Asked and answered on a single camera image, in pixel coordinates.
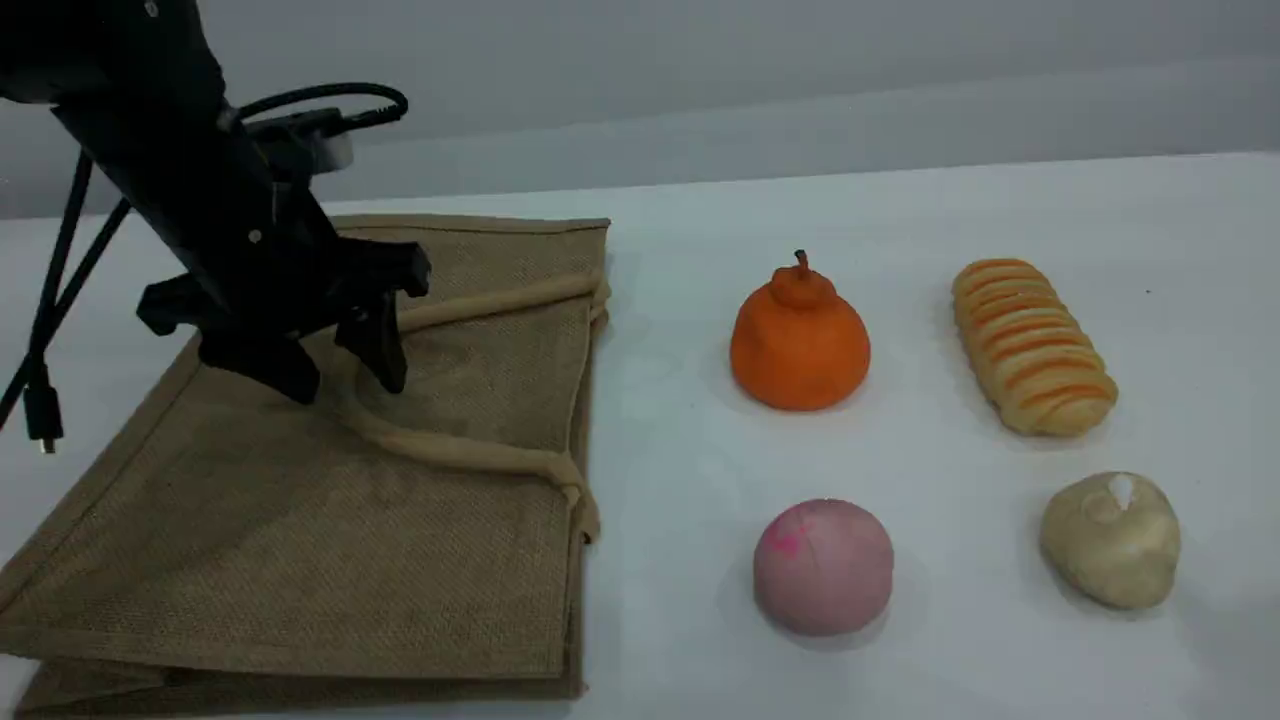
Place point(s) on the striped long bread roll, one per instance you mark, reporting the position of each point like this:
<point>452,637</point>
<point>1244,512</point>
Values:
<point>1030,350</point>

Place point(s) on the pink round bun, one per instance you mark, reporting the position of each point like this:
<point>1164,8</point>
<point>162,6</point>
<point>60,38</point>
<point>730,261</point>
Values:
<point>825,570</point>

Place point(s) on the brown burlap tote bag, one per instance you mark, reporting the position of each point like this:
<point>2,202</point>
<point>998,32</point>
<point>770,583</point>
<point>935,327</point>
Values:
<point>330,540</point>

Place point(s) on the beige egg yolk pastry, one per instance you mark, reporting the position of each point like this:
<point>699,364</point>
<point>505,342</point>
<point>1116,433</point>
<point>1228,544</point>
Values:
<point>1110,545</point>

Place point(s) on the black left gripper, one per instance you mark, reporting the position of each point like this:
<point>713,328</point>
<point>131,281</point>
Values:
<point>220,240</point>

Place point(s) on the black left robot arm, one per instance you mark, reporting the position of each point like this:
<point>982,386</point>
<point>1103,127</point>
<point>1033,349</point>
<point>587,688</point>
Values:
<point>110,50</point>

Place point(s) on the orange toy fruit with stem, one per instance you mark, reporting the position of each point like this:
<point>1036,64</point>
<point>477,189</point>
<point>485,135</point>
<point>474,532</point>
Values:
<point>800,350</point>

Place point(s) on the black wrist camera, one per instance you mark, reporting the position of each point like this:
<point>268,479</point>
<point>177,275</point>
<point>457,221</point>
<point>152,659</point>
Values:
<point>300,140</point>

